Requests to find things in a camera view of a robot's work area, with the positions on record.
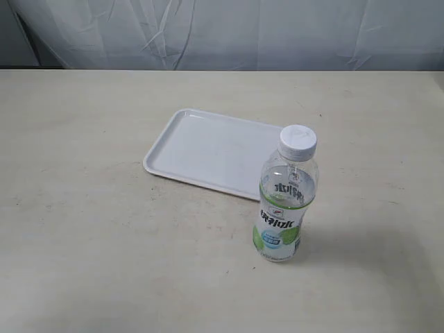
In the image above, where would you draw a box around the white plastic tray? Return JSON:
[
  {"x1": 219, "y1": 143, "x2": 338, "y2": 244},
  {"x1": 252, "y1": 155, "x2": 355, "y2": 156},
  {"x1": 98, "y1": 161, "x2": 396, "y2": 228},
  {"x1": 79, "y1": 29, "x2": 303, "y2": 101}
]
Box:
[{"x1": 143, "y1": 108, "x2": 282, "y2": 200}]

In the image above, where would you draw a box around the white backdrop curtain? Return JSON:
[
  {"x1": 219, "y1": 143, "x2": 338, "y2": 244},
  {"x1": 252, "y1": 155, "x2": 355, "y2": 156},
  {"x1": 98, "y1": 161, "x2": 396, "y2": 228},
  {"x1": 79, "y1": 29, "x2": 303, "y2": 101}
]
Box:
[{"x1": 7, "y1": 1, "x2": 443, "y2": 71}]

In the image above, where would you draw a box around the clear water bottle green label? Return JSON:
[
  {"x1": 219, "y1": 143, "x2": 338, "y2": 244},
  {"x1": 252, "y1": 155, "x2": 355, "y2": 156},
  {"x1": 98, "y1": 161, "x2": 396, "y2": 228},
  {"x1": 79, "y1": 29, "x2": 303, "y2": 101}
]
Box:
[{"x1": 253, "y1": 125, "x2": 319, "y2": 262}]

